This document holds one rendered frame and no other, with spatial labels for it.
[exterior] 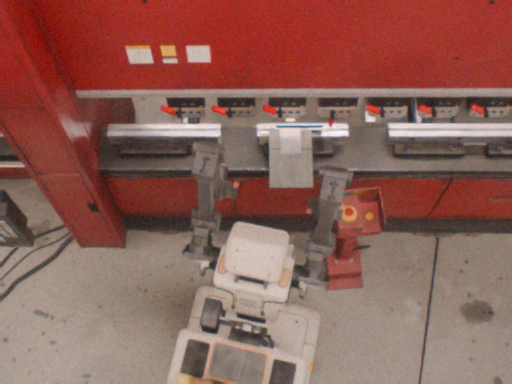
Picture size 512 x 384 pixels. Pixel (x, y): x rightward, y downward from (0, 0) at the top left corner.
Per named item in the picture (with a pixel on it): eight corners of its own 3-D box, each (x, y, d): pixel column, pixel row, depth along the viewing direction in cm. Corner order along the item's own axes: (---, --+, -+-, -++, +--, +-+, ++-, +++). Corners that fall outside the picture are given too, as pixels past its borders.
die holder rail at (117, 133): (110, 145, 341) (107, 136, 333) (111, 133, 344) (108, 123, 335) (221, 145, 337) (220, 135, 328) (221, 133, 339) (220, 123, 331)
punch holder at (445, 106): (416, 117, 302) (425, 97, 287) (415, 98, 306) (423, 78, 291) (454, 117, 301) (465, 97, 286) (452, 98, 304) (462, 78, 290)
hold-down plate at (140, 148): (120, 156, 339) (119, 153, 336) (121, 145, 341) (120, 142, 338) (187, 156, 336) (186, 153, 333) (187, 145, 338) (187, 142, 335)
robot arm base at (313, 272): (295, 280, 275) (328, 287, 273) (299, 259, 273) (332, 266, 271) (297, 271, 283) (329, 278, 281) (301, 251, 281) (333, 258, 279)
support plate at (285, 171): (269, 188, 314) (269, 187, 313) (269, 131, 325) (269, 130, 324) (313, 188, 313) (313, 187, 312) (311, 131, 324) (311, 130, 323)
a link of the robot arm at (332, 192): (315, 194, 242) (346, 201, 240) (322, 160, 249) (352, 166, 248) (303, 255, 279) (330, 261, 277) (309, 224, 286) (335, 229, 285)
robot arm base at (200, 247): (182, 255, 282) (213, 261, 280) (185, 234, 281) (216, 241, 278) (186, 247, 291) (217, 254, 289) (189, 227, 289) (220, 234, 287)
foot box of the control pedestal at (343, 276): (325, 291, 393) (327, 285, 382) (318, 245, 404) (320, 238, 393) (363, 287, 392) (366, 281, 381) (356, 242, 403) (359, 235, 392)
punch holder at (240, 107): (218, 117, 309) (216, 98, 294) (218, 99, 313) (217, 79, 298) (255, 117, 308) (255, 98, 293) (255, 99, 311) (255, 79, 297)
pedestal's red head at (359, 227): (336, 238, 337) (340, 225, 321) (330, 205, 344) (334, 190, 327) (380, 234, 336) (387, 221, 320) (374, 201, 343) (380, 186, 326)
